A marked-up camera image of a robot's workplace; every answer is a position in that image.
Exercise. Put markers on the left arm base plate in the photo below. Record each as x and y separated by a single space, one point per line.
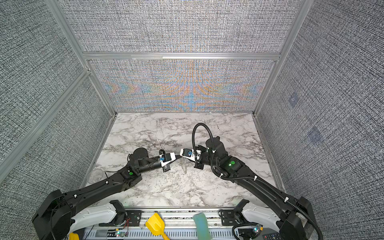
130 218

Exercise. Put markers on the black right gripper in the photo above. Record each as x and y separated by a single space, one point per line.
199 166

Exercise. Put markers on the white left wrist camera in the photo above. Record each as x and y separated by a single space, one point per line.
166 158

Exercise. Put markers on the aluminium horizontal frame bar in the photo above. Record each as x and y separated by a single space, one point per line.
181 56

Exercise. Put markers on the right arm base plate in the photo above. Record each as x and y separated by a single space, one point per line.
230 217

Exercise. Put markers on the clear plastic cup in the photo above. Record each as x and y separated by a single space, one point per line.
95 176

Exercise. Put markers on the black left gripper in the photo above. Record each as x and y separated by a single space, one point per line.
166 169

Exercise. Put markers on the aluminium corner frame post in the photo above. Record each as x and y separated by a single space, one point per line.
62 20

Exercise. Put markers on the black remote control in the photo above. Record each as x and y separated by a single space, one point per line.
272 236

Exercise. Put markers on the yellow plastic scoop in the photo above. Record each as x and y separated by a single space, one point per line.
156 226

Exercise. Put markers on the teal green sponge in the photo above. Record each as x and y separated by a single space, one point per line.
202 227

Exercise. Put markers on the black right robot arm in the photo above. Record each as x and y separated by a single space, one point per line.
295 217

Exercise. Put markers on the yellow black work glove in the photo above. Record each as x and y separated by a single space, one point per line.
74 236

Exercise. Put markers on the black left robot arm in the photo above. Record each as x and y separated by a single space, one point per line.
55 216

